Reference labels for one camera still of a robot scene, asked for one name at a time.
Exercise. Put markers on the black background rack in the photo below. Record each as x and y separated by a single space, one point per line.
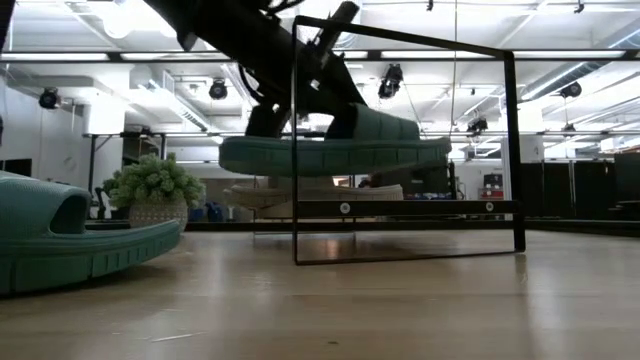
92 165

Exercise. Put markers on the wooden shelf with black frame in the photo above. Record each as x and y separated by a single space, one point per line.
400 208

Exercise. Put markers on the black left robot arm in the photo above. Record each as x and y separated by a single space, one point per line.
220 20

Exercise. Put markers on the black partition panels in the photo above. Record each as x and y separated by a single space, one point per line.
575 187

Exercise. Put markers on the green rubber slide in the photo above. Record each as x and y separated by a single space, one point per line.
60 250
330 157

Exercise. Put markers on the black wall monitor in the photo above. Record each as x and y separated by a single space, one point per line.
15 167

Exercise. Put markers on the red tool chest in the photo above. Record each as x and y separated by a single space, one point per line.
491 187

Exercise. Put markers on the black ceiling spotlight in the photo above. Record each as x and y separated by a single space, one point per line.
391 80
218 89
50 98
571 90

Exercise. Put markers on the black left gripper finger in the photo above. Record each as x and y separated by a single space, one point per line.
267 122
342 125

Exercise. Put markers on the green plant in white pot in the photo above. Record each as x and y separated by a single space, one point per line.
155 187

